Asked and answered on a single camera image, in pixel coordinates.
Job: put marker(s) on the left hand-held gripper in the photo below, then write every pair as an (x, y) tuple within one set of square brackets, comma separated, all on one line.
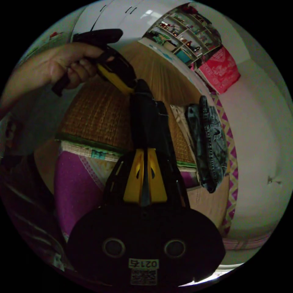
[(121, 66)]

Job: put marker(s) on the person's left forearm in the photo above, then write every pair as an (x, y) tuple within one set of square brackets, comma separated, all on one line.
[(23, 84)]

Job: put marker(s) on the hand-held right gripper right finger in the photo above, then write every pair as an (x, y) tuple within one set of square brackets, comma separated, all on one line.
[(158, 187)]

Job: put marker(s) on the red patterned cloth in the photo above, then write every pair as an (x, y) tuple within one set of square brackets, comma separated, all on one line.
[(219, 68)]

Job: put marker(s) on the person's left hand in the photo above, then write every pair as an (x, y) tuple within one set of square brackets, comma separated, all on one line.
[(68, 61)]

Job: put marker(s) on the white shelf with items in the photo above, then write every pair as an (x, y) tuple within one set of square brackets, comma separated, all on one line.
[(183, 34)]

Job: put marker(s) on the black pants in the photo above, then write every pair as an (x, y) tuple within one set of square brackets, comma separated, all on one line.
[(146, 114)]

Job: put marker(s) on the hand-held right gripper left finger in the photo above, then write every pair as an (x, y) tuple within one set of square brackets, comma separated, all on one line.
[(134, 183)]

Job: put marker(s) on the person's body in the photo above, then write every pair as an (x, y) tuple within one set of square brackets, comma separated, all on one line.
[(23, 187)]

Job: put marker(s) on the white cupboard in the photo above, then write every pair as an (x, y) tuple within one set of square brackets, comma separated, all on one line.
[(119, 16)]

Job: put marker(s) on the pile of clothes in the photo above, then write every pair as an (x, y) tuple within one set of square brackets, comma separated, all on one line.
[(210, 142)]

